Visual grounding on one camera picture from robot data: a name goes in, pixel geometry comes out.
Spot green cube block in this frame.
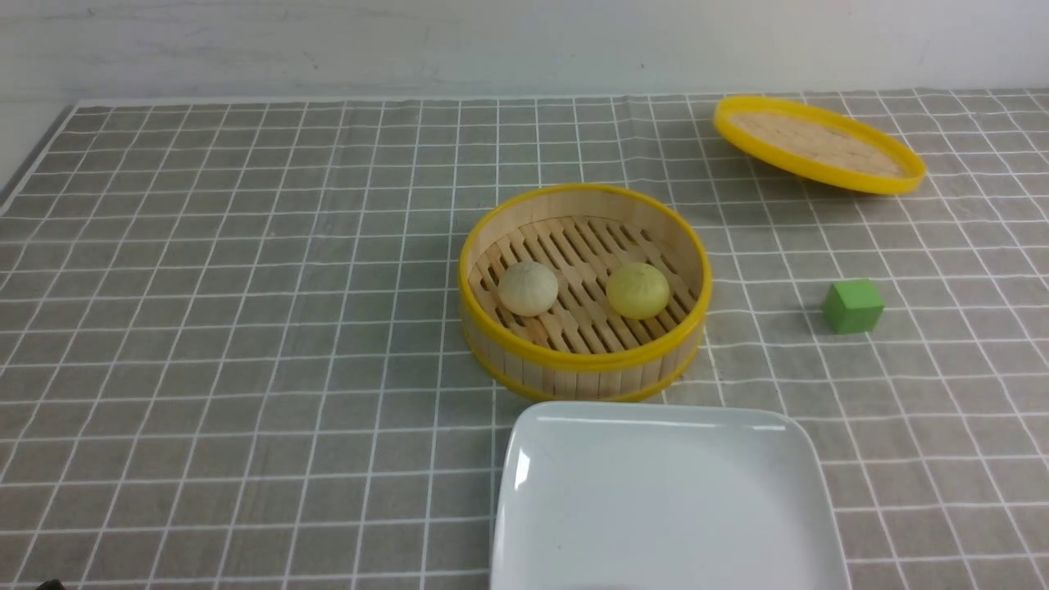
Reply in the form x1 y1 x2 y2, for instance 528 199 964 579
823 279 885 334

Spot bamboo steamer basket yellow rim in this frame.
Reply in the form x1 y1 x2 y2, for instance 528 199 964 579
457 184 713 401

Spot pale white steamed bun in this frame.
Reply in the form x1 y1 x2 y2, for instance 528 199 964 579
497 261 559 317

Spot grey checkered tablecloth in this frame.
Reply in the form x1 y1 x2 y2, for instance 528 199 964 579
1 88 1048 589

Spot yellow rimmed bamboo steamer lid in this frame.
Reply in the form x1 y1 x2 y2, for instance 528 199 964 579
713 96 928 195

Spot white square plate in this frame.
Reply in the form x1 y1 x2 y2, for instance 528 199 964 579
488 401 851 589

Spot yellow steamed bun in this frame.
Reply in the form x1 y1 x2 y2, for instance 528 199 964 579
606 264 671 320

